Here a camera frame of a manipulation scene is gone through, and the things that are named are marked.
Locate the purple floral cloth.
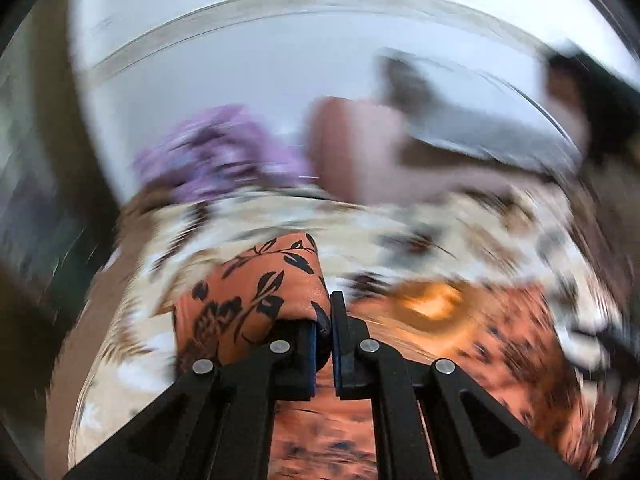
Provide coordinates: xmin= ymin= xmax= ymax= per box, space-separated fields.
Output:
xmin=132 ymin=104 xmax=312 ymax=204

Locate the wooden door with glass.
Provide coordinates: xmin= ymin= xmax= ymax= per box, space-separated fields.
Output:
xmin=0 ymin=10 xmax=123 ymax=366

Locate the grey pillow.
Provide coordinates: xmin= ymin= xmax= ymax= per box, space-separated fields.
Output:
xmin=377 ymin=50 xmax=584 ymax=174

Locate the cream leaf printed blanket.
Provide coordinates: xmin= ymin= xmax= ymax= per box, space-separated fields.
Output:
xmin=65 ymin=185 xmax=632 ymax=473

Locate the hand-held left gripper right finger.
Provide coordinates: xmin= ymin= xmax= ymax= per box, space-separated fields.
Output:
xmin=330 ymin=290 xmax=582 ymax=480

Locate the orange black floral garment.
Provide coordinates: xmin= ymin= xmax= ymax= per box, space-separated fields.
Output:
xmin=172 ymin=232 xmax=621 ymax=480

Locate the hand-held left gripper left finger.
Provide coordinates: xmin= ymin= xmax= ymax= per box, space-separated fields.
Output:
xmin=64 ymin=320 xmax=318 ymax=480

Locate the pink bolster pillow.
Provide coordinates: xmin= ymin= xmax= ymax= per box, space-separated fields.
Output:
xmin=305 ymin=96 xmax=587 ymax=207

